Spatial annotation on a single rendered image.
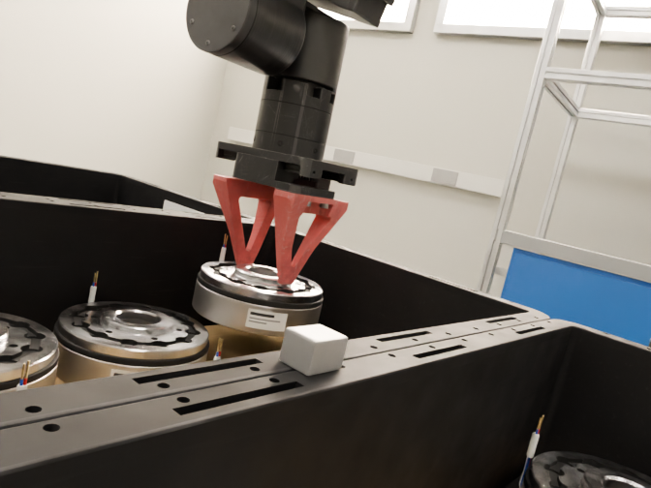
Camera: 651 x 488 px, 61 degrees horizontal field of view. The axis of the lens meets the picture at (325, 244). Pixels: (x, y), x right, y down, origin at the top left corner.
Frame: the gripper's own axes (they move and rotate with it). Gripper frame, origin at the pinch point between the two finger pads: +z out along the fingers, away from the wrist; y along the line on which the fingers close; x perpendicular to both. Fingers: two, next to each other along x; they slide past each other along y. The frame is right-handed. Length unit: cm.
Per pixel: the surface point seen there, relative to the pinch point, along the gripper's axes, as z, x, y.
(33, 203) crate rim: -2.2, -15.2, -8.2
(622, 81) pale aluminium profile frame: -58, 173, -22
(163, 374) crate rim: -2.1, -23.0, 19.2
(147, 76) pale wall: -45, 171, -302
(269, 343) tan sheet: 8.0, 4.6, -2.1
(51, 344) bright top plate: 4.5, -17.0, 0.8
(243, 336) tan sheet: 7.9, 3.2, -4.2
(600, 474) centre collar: 4.6, 1.2, 26.8
